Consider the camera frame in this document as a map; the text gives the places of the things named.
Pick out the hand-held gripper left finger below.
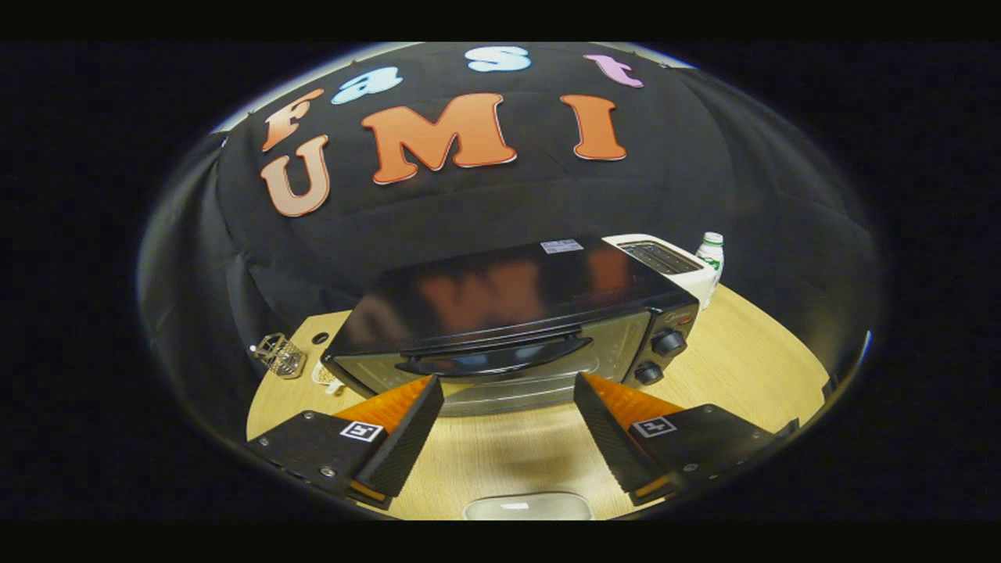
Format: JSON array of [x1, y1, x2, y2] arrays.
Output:
[[246, 375, 445, 511]]

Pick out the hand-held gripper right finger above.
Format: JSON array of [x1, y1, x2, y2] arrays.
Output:
[[573, 372, 800, 506]]

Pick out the black toaster oven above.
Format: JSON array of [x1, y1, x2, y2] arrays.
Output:
[[321, 237, 701, 418]]

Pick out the white pop-up toaster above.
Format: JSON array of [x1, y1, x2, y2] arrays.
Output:
[[602, 233, 719, 310]]

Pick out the small white dish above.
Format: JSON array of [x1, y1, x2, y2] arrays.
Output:
[[311, 360, 346, 396]]

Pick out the white oval plate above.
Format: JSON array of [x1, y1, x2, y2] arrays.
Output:
[[463, 491, 594, 522]]

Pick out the white bottle green label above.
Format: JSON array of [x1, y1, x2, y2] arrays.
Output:
[[694, 231, 726, 310]]

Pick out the black backdrop cloth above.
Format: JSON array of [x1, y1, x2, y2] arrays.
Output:
[[137, 41, 881, 439]]

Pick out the metal wire rack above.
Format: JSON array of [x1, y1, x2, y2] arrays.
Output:
[[249, 332, 308, 381]]

